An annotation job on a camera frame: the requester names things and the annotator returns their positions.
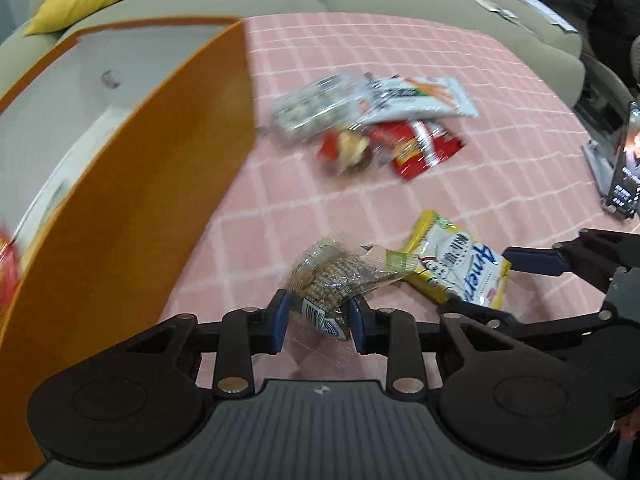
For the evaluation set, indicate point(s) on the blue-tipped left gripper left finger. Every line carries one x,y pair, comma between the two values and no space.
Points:
245,333

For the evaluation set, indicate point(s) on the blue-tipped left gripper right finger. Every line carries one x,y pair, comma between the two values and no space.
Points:
393,334

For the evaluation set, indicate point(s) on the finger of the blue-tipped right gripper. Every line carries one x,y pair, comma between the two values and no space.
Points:
490,317
536,261

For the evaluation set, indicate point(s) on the yellow white snack bag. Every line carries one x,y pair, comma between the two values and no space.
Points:
452,263

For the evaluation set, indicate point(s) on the clear biscuit snack bag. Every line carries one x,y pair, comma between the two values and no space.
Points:
324,278

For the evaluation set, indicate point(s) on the red fries snack bag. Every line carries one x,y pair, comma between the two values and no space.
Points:
9,269

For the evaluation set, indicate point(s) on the smartphone on stand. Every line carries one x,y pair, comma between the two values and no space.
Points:
623,195

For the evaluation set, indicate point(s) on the pink grid tablecloth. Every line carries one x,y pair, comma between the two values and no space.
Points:
520,180

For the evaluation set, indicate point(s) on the grey phone stand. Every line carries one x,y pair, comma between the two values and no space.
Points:
601,168

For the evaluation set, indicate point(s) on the red chili snack packet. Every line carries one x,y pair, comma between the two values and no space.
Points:
417,146

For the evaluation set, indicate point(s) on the small clear mixed snack bag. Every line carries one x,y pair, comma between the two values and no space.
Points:
351,151

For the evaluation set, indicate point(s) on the white breadstick snack bag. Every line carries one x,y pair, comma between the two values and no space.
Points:
398,99

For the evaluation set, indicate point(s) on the orange-rimmed white storage box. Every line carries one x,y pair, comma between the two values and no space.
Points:
116,149

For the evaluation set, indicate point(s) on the clear bag white candies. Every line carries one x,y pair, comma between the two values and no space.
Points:
306,112

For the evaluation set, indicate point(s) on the beige sofa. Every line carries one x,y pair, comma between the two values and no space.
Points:
548,51

